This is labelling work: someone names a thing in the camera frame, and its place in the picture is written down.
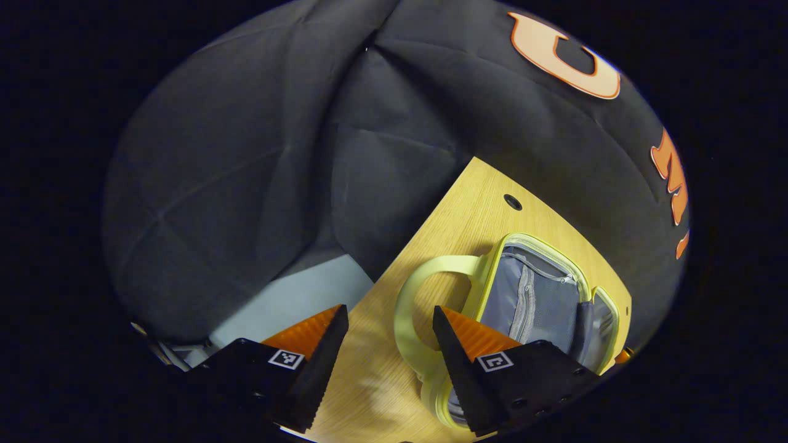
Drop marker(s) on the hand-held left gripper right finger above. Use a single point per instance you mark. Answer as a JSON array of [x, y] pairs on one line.
[[458, 381]]

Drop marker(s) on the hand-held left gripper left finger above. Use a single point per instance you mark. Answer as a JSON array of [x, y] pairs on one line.
[[320, 369]]

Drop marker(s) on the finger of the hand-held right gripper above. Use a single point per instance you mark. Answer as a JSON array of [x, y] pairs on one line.
[[623, 355]]

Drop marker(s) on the pale yellow suitcase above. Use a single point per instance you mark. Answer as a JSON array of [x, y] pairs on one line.
[[542, 307]]

